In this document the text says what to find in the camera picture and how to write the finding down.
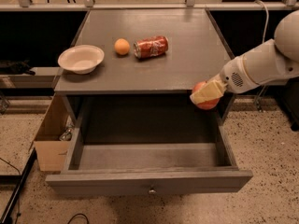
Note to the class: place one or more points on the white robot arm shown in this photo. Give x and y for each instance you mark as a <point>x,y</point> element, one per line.
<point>275,59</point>

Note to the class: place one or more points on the open grey top drawer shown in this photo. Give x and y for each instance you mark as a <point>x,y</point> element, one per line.
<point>201,163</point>

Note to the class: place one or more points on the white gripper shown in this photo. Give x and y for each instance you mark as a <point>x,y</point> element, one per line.
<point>233,75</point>

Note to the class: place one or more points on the red soda can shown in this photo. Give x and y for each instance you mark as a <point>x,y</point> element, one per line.
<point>151,47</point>

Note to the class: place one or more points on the metal drawer knob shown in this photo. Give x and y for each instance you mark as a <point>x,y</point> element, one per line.
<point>152,191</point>

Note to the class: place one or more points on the red apple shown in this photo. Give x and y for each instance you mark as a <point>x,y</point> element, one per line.
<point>207,105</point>

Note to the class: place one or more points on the black bag on shelf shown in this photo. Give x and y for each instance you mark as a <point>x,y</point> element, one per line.
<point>8,67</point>

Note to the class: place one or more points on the small orange fruit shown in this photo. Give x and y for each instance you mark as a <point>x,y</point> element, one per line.
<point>122,46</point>

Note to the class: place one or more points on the grey wooden cabinet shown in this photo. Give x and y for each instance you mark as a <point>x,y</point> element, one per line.
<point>147,101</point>

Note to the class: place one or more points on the black floor rail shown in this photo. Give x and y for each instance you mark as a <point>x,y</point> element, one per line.
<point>17,183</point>

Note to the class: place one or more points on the cardboard box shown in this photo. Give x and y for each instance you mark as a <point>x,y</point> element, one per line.
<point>50,150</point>

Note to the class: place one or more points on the white paper bowl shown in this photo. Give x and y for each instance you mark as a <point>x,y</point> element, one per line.
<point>81,59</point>

